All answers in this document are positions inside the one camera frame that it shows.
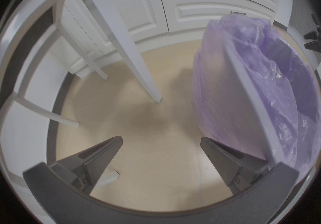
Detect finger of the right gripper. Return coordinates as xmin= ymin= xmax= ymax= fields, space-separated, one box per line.
xmin=303 ymin=31 xmax=321 ymax=41
xmin=304 ymin=41 xmax=321 ymax=53

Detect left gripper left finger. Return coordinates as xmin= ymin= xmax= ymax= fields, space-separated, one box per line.
xmin=50 ymin=136 xmax=123 ymax=195

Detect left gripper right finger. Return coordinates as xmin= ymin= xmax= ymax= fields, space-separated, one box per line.
xmin=200 ymin=137 xmax=270 ymax=194

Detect purple plastic bag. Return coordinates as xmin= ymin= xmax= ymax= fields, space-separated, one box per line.
xmin=192 ymin=15 xmax=317 ymax=176

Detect pale grey trash bin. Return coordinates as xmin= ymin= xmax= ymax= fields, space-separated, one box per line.
xmin=193 ymin=40 xmax=316 ymax=171

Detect white chair grey cushions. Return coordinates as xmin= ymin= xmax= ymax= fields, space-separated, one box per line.
xmin=0 ymin=0 xmax=163 ymax=188

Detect white wardrobe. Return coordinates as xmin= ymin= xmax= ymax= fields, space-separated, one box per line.
xmin=54 ymin=0 xmax=294 ymax=78

